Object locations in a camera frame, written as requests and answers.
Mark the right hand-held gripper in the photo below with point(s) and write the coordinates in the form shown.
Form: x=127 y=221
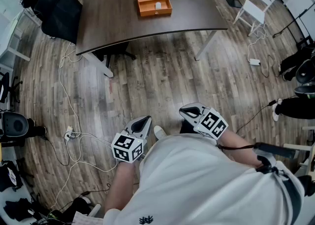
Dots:
x=211 y=123

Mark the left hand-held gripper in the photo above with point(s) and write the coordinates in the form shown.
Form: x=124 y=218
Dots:
x=126 y=147

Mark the small white object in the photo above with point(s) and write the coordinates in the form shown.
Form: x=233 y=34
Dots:
x=158 y=6

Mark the person's left forearm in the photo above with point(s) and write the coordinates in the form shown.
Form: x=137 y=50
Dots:
x=120 y=184

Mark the person's right forearm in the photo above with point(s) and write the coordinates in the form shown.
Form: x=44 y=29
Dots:
x=238 y=142

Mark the person's black trouser leg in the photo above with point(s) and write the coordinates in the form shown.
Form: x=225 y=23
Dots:
x=188 y=128

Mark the person's white shoe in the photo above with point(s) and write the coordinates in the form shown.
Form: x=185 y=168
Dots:
x=160 y=132

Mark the white table leg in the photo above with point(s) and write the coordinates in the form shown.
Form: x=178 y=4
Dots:
x=98 y=62
x=205 y=45

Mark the person's white shirt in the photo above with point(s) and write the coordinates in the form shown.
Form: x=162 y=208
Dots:
x=197 y=182

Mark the white power strip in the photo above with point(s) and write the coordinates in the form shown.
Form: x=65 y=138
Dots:
x=69 y=133

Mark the black smartphone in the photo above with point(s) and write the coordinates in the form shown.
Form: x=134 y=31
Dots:
x=275 y=150

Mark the white paper sheet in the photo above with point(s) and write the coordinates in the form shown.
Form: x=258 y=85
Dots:
x=83 y=219

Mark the grey shell office chair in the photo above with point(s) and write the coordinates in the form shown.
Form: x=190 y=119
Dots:
x=305 y=73

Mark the grey backed office chair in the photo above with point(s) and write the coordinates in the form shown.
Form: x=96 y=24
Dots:
x=13 y=125

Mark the black chest harness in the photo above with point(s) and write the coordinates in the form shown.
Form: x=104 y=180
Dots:
x=294 y=194

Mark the black cloth bundle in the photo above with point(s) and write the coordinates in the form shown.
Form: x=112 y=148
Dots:
x=9 y=177
x=18 y=209

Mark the black mesh office chair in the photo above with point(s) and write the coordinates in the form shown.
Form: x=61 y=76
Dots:
x=59 y=12

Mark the black swivel chair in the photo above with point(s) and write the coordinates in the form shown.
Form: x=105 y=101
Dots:
x=5 y=83

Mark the white frame chair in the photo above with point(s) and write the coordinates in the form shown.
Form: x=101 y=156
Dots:
x=254 y=9

